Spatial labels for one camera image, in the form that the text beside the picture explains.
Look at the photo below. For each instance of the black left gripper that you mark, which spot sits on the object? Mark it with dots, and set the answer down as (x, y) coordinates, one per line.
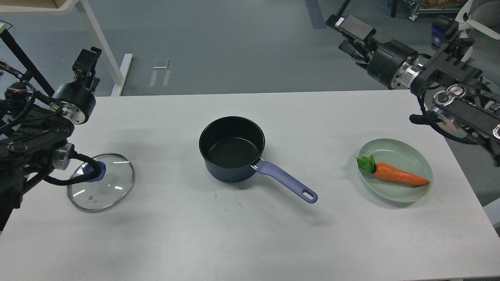
(77, 100)

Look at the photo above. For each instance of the white office chair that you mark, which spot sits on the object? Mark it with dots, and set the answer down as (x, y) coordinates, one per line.
(480, 15)

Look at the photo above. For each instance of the white desk with legs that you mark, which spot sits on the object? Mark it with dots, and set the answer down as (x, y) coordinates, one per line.
(26, 8)

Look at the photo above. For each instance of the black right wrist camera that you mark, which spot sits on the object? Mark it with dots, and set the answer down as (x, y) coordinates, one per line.
(351, 27)

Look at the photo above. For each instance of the pale green plate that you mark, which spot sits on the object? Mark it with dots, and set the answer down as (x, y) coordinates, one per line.
(402, 156)

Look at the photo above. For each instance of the blue saucepan with purple handle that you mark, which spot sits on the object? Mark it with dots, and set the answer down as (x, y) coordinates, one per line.
(232, 148)

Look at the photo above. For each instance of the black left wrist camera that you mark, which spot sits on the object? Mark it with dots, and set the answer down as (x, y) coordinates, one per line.
(85, 64)

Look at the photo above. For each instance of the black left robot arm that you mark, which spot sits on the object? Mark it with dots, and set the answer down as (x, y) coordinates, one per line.
(35, 128)

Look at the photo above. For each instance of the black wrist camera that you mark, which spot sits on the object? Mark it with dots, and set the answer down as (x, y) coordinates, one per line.
(85, 64)
(351, 27)

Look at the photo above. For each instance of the glass lid with purple knob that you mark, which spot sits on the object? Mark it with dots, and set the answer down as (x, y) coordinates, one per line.
(109, 188)

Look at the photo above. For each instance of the black metal table frame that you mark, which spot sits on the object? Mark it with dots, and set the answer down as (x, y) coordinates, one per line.
(23, 69)

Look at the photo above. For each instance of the orange toy carrot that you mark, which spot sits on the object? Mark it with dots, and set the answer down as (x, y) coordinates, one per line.
(384, 171)

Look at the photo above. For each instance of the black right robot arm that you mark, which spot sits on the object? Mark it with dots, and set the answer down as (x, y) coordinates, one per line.
(451, 93)

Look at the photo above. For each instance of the wheeled cart in background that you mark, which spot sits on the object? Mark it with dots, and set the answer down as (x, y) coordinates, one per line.
(421, 7)

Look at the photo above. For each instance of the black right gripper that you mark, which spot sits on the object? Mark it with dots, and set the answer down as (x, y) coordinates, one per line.
(381, 61)

